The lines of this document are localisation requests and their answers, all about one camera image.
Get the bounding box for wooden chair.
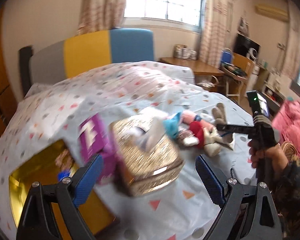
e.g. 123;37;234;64
220;52;255;103

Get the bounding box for red plush toy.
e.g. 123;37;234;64
189;120;217;148

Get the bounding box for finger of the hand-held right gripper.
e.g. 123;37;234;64
216;123;257;140

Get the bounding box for gold foil box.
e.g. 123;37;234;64
9;139;120;237

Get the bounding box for gold glitter box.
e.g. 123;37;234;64
109;116;186;197

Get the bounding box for white packet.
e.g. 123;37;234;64
134;109;169;153

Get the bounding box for air conditioner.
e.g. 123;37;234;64
255;4;289;22

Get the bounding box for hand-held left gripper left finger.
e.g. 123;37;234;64
16;153;104;240

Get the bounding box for wall hanging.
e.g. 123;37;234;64
237;11;250;34

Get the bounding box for side window curtain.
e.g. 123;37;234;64
282;0;300;80

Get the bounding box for low shelf unit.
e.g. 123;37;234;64
262;67;285;115

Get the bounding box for orange wooden wardrobe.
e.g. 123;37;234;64
0;12;18;143

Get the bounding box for grey rabbit plush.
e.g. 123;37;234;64
204;102;237;158

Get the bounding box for white cabinet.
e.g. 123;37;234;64
247;65;262;98

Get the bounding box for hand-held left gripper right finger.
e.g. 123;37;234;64
195;155;283;240

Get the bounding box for television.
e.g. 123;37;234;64
234;34;262;58

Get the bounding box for printed plastic bed sheet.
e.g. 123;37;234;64
0;60;259;240

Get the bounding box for light blue packet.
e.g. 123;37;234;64
163;112;184;140

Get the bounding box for black hair tool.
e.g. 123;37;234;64
225;65;245;77

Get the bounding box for storage tins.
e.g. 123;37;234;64
174;44;198;60

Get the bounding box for pink blanket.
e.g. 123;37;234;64
272;100;300;165

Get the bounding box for purple box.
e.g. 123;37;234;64
78;113;120;184

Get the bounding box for blue folding chair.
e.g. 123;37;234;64
220;49;234;68

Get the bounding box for grey yellow blue headboard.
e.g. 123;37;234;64
19;28;155;98

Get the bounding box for woven basket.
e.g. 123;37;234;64
281;141;300;160

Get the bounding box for wooden desk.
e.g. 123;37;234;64
159;56;225;85

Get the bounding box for person's right hand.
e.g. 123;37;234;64
247;140;289;173

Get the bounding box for white fan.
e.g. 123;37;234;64
247;47;259;60

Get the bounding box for basket with handle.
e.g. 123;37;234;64
200;75;220;93

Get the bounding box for patterned curtain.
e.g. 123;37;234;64
199;0;238;67
77;0;130;35

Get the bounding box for person's right forearm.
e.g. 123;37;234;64
265;159;300;240

